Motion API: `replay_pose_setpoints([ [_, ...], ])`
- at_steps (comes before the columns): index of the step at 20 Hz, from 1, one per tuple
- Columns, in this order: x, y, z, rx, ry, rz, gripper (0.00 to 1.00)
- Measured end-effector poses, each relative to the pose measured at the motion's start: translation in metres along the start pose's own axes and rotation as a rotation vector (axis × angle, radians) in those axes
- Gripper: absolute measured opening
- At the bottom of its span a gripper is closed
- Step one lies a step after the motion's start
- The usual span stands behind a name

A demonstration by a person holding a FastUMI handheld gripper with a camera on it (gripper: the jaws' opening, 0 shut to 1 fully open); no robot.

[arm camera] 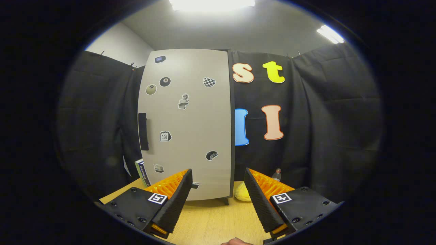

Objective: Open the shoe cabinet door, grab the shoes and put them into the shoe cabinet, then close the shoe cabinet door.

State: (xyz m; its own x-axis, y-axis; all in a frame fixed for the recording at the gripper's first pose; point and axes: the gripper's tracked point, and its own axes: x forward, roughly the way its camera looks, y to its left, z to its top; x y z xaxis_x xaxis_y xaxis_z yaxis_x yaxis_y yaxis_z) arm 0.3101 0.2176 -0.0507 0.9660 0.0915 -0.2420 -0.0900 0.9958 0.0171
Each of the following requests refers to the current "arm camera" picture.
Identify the green spine book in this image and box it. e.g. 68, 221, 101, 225
135, 158, 147, 187

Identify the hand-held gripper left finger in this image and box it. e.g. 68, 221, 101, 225
99, 168, 193, 239

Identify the dark grey shoe cabinet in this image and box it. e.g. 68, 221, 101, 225
136, 48, 237, 206

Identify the blue spine book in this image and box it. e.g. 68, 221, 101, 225
140, 160, 151, 187

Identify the grey shoe cabinet door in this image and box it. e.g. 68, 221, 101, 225
137, 49, 234, 201

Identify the large ceiling light panel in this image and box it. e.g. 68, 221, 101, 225
169, 0, 256, 11

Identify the yellow plush toy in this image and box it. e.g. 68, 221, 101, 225
234, 181, 252, 202

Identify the small ceiling light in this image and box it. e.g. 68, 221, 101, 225
316, 25, 344, 44

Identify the black door handle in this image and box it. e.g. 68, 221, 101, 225
138, 113, 150, 151

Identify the black backdrop cloth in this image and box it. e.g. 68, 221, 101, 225
54, 43, 384, 201

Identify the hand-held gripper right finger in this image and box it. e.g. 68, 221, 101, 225
244, 167, 344, 240

